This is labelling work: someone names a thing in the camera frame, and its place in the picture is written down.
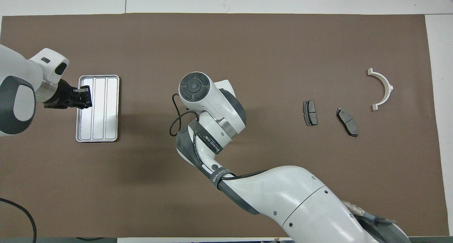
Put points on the dark grey brake pad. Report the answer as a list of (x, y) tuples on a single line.
[(310, 112), (347, 122)]

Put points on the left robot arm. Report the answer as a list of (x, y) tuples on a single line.
[(21, 73)]

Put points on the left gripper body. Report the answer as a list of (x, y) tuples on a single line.
[(61, 95)]

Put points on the silver metal tray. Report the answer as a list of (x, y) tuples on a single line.
[(102, 112)]

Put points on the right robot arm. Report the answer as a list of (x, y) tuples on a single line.
[(304, 200)]

